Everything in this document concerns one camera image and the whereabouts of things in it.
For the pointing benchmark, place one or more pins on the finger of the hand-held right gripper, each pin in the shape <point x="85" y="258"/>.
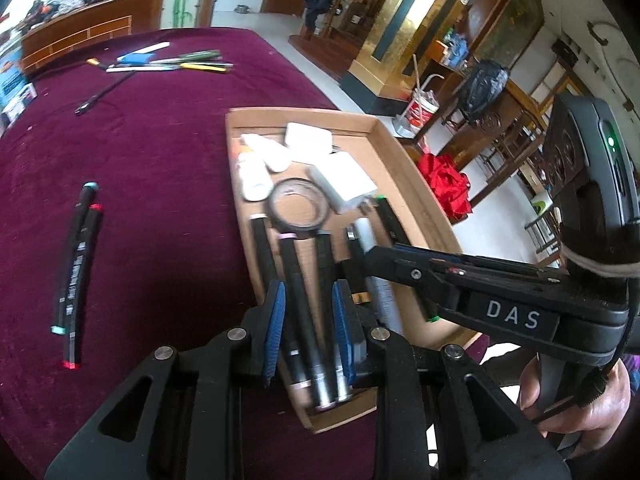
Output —
<point x="400" y="265"/>
<point x="500" y="272"/>

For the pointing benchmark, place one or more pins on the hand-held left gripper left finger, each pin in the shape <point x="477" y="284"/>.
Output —
<point x="275" y="325"/>

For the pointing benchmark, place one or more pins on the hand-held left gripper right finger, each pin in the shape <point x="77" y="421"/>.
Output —
<point x="345" y="330"/>

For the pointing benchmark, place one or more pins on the black marker green cap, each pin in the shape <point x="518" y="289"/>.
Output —
<point x="392" y="225"/>

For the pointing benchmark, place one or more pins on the black tube gold band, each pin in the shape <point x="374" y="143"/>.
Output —
<point x="356" y="265"/>

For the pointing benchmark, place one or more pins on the cardboard tray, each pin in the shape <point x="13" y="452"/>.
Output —
<point x="415" y="215"/>

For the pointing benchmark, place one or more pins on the long black rod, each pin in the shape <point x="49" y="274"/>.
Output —
<point x="327" y="270"/>

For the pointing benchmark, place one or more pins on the black marker grey cap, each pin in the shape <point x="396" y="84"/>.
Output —
<point x="262" y="250"/>

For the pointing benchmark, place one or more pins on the white power adapter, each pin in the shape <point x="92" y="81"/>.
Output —
<point x="342" y="182"/>

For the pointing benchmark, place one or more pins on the white dropper bottle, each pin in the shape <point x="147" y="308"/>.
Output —
<point x="255" y="180"/>

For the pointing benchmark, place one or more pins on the white rounded box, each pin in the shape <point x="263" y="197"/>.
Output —
<point x="309" y="142"/>

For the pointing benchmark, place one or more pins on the white bottle orange cap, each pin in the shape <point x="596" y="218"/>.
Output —
<point x="265" y="150"/>

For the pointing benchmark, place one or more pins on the person's right hand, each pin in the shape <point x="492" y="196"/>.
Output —
<point x="600" y="405"/>

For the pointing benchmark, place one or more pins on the red cloth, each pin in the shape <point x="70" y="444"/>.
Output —
<point x="447" y="185"/>

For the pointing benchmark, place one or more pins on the wooden chair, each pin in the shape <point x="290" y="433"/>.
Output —
<point x="492" y="122"/>

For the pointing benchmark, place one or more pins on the white red bucket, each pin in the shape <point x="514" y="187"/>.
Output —
<point x="422" y="112"/>

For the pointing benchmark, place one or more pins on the black plastic bag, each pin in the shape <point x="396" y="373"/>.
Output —
<point x="482" y="87"/>

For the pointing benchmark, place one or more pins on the black marker red cap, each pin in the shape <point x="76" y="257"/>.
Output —
<point x="79" y="310"/>

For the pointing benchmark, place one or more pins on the maroon tablecloth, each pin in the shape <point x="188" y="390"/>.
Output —
<point x="150" y="160"/>

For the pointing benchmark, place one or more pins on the black marker teal cap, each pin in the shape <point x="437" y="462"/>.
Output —
<point x="73" y="260"/>

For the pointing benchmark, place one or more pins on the golden pillar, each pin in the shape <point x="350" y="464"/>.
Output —
<point x="400" y="25"/>

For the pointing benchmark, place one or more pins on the wooden staircase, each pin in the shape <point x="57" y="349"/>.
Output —
<point x="345" y="20"/>

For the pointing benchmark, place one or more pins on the framed landscape painting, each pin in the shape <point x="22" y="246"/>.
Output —
<point x="515" y="15"/>

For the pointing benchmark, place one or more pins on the dark hanging jacket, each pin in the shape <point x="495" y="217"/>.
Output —
<point x="317" y="2"/>

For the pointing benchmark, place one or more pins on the green pen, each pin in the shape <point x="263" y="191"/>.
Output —
<point x="192" y="54"/>

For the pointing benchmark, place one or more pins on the grey pen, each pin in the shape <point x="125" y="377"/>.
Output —
<point x="170" y="61"/>

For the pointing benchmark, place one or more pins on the long black pen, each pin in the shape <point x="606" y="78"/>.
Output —
<point x="105" y="92"/>

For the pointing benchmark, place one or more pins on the white pen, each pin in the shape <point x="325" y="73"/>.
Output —
<point x="140" y="68"/>

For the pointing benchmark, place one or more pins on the orange tipped tool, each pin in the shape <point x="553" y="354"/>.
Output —
<point x="96" y="63"/>

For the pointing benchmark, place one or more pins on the small white blue box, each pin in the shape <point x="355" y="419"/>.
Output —
<point x="20" y="105"/>

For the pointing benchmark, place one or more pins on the wooden sideboard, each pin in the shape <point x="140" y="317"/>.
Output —
<point x="90" y="25"/>

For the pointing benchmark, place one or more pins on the blue printed box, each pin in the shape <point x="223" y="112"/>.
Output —
<point x="11" y="75"/>

